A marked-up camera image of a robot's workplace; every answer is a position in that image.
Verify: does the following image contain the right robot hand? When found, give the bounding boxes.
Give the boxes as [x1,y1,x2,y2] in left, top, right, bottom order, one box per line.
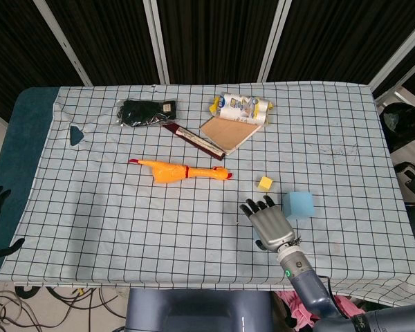
[239,194,297,252]

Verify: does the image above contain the large blue foam cube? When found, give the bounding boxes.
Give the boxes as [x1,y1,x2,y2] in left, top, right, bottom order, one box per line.
[284,191,315,220]

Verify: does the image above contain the small yellow foam cube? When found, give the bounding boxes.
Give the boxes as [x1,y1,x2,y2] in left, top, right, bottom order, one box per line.
[257,176,275,192]

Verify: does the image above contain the teal table pad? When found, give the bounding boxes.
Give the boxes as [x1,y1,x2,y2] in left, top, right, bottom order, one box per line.
[0,86,85,282]

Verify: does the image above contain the pink cloth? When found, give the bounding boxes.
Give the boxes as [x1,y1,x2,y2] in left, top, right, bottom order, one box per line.
[275,290,367,332]

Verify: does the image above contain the brown cover notebook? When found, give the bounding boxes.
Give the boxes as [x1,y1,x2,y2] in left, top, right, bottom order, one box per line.
[199,116,264,156]

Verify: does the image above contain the blue-grey robot torso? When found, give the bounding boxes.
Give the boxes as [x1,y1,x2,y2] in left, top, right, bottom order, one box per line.
[125,288,275,332]

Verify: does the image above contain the dark red long box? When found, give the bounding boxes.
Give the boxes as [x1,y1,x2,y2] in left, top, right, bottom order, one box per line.
[161,122,227,160]

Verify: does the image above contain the orange rubber chicken toy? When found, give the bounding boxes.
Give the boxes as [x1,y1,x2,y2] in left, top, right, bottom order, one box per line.
[127,158,234,185]

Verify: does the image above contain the pack of trash bag rolls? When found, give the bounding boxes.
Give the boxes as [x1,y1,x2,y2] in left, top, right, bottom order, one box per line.
[208,91,275,126]

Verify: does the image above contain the checked light blue tablecloth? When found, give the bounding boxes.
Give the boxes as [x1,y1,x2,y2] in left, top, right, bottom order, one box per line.
[0,82,415,308]

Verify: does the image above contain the black trash bag bin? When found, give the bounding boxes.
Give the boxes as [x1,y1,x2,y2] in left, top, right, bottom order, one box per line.
[381,102,415,153]

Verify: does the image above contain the black gloves in plastic bag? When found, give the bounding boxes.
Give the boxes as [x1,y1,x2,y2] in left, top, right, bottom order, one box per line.
[116,99,178,128]

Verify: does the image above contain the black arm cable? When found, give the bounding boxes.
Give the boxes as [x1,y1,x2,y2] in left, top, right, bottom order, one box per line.
[317,275,337,312]

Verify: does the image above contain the black floor cable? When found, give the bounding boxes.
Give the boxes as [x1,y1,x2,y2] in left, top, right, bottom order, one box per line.
[15,285,37,299]

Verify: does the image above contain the white double partition post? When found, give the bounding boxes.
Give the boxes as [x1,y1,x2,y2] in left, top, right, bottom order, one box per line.
[143,0,170,84]

